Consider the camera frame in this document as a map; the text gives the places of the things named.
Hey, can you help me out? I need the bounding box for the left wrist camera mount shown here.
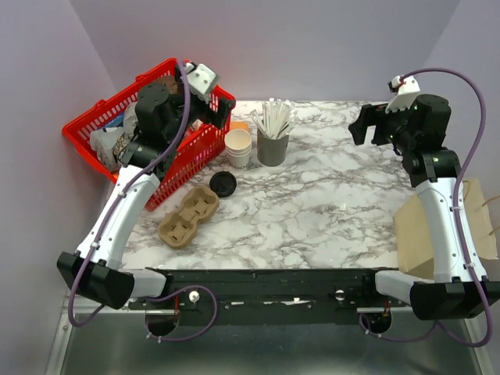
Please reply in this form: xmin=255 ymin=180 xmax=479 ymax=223
xmin=184 ymin=62 xmax=220 ymax=103

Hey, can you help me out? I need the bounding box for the white paper straws bundle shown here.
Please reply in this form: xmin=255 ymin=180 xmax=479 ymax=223
xmin=250 ymin=98 xmax=298 ymax=140

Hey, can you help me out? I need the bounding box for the white paper cup stack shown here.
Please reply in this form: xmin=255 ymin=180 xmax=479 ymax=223
xmin=224 ymin=129 xmax=252 ymax=168

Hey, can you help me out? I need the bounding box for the brown lidded ice cream tub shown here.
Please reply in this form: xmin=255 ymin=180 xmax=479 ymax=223
xmin=156 ymin=76 xmax=184 ymax=95

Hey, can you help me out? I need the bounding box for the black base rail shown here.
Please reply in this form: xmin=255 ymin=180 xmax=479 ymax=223
xmin=128 ymin=269 xmax=402 ymax=326

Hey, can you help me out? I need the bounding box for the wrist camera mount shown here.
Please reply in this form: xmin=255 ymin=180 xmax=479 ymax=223
xmin=184 ymin=62 xmax=220 ymax=103
xmin=385 ymin=75 xmax=420 ymax=113

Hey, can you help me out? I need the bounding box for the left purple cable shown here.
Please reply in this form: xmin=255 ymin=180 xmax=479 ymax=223
xmin=67 ymin=58 xmax=218 ymax=343

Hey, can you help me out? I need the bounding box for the red plastic basket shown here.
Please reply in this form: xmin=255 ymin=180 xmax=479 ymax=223
xmin=62 ymin=58 xmax=235 ymax=211

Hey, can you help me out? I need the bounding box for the white crumpled paper wrapper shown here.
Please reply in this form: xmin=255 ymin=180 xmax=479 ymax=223
xmin=90 ymin=127 xmax=124 ymax=173

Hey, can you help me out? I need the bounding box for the black printed paper cup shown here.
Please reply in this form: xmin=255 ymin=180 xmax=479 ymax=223
xmin=112 ymin=133 xmax=134 ymax=164

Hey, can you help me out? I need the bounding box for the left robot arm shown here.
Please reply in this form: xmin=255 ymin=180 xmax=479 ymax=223
xmin=56 ymin=82 xmax=235 ymax=309

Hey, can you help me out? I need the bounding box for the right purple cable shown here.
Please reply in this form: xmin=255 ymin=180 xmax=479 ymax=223
xmin=358 ymin=67 xmax=494 ymax=348

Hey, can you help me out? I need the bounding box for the cardboard cup carrier tray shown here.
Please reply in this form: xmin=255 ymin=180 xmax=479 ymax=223
xmin=158 ymin=185 xmax=220 ymax=249

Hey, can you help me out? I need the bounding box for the grey crumpled paper bag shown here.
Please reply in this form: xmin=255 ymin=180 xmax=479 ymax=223
xmin=123 ymin=102 xmax=138 ymax=134

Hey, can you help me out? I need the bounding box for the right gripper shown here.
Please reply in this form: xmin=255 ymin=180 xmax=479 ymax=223
xmin=348 ymin=98 xmax=418 ymax=152

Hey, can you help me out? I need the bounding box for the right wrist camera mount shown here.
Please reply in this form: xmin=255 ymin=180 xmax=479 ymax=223
xmin=385 ymin=75 xmax=420 ymax=113

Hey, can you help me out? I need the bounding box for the purple cable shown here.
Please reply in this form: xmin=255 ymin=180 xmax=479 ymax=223
xmin=67 ymin=58 xmax=218 ymax=343
xmin=358 ymin=67 xmax=494 ymax=348

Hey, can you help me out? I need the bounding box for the black coffee cup lid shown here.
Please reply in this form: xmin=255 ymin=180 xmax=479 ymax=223
xmin=209 ymin=171 xmax=237 ymax=198

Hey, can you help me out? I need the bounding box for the brown paper bag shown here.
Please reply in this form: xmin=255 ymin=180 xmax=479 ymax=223
xmin=394 ymin=179 xmax=498 ymax=279

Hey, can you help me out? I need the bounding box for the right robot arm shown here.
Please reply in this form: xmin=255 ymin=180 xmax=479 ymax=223
xmin=348 ymin=95 xmax=498 ymax=320

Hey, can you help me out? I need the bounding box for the orange sponge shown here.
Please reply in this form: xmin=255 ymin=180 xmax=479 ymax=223
xmin=230 ymin=121 xmax=248 ymax=131

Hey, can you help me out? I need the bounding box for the grey straw holder cup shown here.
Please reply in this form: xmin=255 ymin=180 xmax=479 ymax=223
xmin=257 ymin=130 xmax=289 ymax=167

